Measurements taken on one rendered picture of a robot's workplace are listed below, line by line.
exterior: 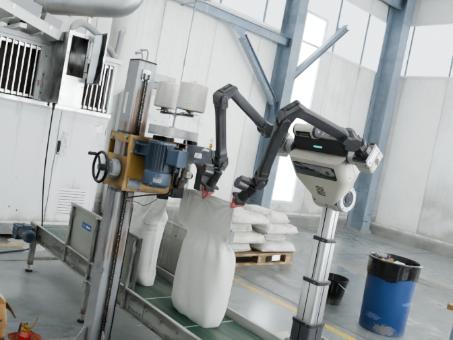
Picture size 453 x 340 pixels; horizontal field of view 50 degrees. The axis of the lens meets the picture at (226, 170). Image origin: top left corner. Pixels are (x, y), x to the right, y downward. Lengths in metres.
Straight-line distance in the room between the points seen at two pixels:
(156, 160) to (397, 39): 9.55
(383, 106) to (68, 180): 7.72
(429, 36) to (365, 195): 3.70
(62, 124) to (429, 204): 7.77
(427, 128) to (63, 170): 7.85
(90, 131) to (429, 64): 7.90
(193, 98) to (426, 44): 9.30
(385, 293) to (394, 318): 0.23
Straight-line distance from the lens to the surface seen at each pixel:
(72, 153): 5.54
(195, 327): 2.75
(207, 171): 2.72
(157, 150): 2.60
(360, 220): 11.36
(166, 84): 2.91
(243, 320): 2.92
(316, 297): 2.96
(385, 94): 11.44
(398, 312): 4.60
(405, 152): 11.22
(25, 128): 5.34
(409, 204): 11.06
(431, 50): 11.52
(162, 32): 7.57
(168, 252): 3.65
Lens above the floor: 1.38
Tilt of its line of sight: 3 degrees down
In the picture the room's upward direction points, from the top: 11 degrees clockwise
